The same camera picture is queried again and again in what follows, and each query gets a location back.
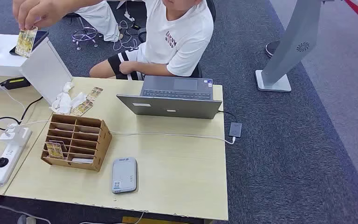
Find chrome stool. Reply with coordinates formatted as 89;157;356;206
64;12;103;51

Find wooden card holder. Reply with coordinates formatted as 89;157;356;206
41;113;113;173

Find black looped cable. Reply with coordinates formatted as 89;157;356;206
0;96;44;131

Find black power brick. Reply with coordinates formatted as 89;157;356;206
1;77;31;91

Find person's left hand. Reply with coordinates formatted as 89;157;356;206
119;61;138;75

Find black hub cable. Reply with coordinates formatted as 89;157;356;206
217;111;238;123

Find black smartphone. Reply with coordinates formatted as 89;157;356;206
9;30;49;56

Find black round base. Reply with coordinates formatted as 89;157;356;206
265;41;281;59

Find person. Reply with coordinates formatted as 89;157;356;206
74;0;124;43
12;0;214;81

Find white hanging cable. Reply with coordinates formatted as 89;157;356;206
78;211;145;224

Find crumpled white tissue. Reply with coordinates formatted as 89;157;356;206
49;82;87;115

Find white floor cables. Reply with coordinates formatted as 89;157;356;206
112;20;140;52

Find white charger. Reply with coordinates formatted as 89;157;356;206
0;123;28;146

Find grey card reader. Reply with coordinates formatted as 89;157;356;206
111;157;138;195

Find thin white cable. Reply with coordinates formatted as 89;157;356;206
0;75;27;110

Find white desk riser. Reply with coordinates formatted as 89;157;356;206
0;33;73;106

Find white card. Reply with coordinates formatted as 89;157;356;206
71;157;94;164

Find grey kiosk stand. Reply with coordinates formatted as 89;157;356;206
255;0;336;93

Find black usb hub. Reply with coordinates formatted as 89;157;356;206
228;122;242;139

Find white charger cable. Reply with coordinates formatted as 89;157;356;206
0;117;50;128

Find yellow panel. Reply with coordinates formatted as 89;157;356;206
122;216;192;224

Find grey laptop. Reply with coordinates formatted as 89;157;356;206
116;76;223;120

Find person's right hand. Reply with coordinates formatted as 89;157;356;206
12;0;67;31

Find grey power strip cord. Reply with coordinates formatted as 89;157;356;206
0;185;51;224

